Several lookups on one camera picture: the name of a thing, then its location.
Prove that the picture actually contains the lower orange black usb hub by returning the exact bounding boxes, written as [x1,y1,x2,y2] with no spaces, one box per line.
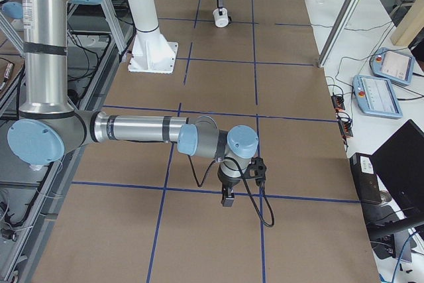
[338,118,353,139]

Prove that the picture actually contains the upper orange black usb hub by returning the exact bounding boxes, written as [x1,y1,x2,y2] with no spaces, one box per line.
[331,94,345,111]

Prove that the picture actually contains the black camera cable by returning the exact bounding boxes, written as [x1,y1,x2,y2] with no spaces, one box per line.
[187,155,276,229]

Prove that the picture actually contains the aluminium frame post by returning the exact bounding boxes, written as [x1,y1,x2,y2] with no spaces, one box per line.
[317,0,359,68]

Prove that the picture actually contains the orange black usb hub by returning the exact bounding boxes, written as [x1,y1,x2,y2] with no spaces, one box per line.
[338,118,353,139]
[331,94,345,111]

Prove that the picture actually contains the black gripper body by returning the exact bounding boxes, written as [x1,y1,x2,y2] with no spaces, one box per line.
[217,169,240,195]

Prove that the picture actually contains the black laptop computer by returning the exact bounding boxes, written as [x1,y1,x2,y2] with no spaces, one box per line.
[368,119,423,240]

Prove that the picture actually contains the far blue teach pendant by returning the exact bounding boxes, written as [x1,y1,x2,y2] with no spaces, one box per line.
[370,47,415,86]

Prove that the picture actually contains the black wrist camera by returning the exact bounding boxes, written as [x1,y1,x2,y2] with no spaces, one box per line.
[244,156,267,188]

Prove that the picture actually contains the blue teach pendant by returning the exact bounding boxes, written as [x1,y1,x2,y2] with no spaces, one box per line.
[352,75,403,119]
[370,47,415,86]

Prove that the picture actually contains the black box with label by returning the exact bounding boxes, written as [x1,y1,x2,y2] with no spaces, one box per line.
[350,152,382,205]

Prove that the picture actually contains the white smiley face mug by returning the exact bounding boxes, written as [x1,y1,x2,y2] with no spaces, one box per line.
[213,8,231,28]

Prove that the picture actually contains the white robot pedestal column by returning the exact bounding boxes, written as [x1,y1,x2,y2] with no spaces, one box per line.
[128,0,178,74]

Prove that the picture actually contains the near blue teach pendant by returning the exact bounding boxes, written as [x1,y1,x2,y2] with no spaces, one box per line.
[352,75,403,119]

